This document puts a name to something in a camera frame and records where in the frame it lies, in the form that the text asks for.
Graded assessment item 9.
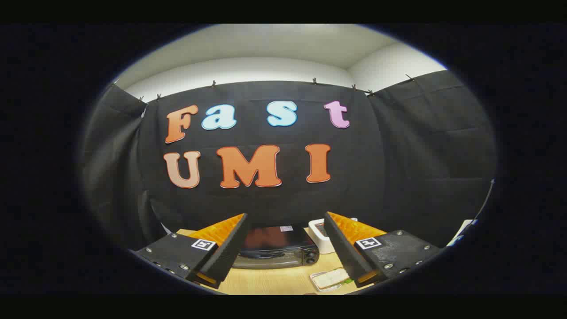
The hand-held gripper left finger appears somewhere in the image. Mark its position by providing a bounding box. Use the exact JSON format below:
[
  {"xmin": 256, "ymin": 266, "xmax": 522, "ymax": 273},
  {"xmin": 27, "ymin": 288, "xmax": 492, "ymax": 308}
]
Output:
[{"xmin": 135, "ymin": 213, "xmax": 249, "ymax": 289}]

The white bread toaster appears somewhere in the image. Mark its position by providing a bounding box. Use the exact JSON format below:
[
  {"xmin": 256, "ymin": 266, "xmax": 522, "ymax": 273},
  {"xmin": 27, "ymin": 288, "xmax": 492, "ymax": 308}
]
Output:
[{"xmin": 308, "ymin": 218, "xmax": 358, "ymax": 254}]

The lettuce sandwich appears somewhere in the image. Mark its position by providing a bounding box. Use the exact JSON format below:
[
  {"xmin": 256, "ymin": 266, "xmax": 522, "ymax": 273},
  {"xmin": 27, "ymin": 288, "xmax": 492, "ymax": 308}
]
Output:
[{"xmin": 313, "ymin": 268, "xmax": 350, "ymax": 289}]

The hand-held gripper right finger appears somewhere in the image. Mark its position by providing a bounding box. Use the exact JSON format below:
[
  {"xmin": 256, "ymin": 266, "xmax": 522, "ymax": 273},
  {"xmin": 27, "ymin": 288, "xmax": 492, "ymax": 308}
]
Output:
[{"xmin": 323, "ymin": 211, "xmax": 442, "ymax": 288}]

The black toaster oven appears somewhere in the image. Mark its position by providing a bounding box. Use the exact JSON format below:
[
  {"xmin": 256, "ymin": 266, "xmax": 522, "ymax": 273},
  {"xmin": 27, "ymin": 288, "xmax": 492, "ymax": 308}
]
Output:
[{"xmin": 233, "ymin": 226, "xmax": 321, "ymax": 270}]

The white plastic tray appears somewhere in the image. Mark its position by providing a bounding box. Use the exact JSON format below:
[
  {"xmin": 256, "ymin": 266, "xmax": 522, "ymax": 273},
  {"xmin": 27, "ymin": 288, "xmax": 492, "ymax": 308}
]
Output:
[{"xmin": 310, "ymin": 267, "xmax": 355, "ymax": 292}]

